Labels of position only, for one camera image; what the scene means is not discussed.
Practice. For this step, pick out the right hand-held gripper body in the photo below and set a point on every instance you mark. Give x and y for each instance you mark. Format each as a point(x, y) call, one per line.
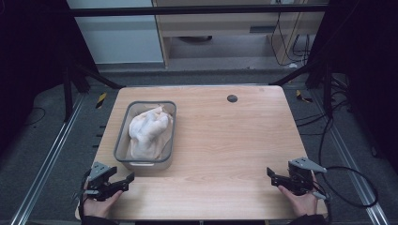
point(301, 178)

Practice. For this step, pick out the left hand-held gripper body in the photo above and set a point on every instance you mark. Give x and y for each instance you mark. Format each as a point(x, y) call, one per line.
point(99, 175)

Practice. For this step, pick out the grey-rimmed translucent storage bin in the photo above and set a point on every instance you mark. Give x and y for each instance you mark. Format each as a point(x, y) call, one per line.
point(122, 146)

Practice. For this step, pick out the white cloth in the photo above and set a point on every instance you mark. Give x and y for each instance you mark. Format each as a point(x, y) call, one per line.
point(147, 131)

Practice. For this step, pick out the person's left hand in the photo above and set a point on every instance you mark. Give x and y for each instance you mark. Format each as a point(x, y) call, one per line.
point(101, 204)

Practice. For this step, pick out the person's right hand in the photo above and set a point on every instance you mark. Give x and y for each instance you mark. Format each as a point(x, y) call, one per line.
point(298, 203)

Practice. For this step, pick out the yellow black tape strip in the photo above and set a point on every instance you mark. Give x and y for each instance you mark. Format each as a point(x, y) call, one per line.
point(101, 100)
point(303, 97)

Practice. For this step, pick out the round grey table grommet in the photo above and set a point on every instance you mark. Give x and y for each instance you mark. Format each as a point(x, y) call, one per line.
point(232, 98)

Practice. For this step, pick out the black metal stand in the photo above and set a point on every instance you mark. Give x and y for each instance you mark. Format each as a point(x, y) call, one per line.
point(327, 90)
point(67, 93)

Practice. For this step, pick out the black curtain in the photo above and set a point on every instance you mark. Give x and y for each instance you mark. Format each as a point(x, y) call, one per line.
point(369, 62)
point(31, 62)

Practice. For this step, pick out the white cabinet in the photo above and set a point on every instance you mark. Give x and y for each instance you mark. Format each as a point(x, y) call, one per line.
point(119, 37)

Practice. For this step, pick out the light wooden desk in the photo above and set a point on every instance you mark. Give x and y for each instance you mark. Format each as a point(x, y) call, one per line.
point(219, 28)

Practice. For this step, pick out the aluminium floor rail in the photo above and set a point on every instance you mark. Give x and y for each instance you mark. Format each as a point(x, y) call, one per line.
point(353, 162)
point(47, 162)

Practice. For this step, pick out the black horizontal frame bar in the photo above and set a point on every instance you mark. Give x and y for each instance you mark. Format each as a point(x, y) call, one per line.
point(187, 10)

